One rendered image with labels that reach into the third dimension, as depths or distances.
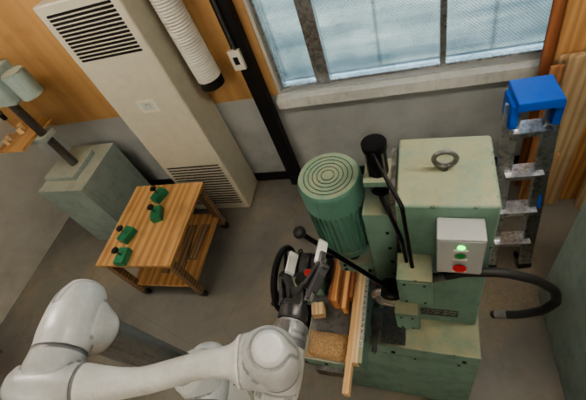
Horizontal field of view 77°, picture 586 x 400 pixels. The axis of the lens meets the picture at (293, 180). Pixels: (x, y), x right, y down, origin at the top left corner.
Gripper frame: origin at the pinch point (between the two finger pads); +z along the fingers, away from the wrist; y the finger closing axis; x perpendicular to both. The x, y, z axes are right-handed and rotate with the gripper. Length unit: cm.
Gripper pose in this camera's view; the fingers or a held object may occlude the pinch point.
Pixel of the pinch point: (307, 250)
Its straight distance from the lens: 107.2
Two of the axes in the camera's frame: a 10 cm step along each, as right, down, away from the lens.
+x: -7.9, -5.0, -3.7
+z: 2.2, -7.8, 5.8
